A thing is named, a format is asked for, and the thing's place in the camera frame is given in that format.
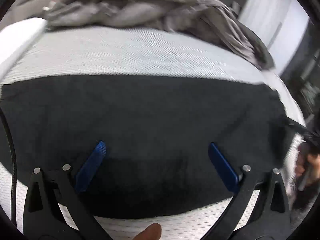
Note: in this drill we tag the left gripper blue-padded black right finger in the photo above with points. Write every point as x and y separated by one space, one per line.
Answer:
270 217

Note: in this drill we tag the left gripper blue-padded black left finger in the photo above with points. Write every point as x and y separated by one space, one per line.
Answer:
52 207

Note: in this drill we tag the black pants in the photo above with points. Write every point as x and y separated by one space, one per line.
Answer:
157 131

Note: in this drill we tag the person's right hand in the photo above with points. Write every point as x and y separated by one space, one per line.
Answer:
307 164

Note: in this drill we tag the person's left hand thumb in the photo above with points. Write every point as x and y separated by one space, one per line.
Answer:
152 232

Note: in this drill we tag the dark shelving unit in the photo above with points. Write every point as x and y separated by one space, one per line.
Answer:
301 76

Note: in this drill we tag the white pillow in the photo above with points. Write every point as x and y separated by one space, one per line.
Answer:
16 38

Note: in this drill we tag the grey crumpled blanket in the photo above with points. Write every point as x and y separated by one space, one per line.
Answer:
208 20

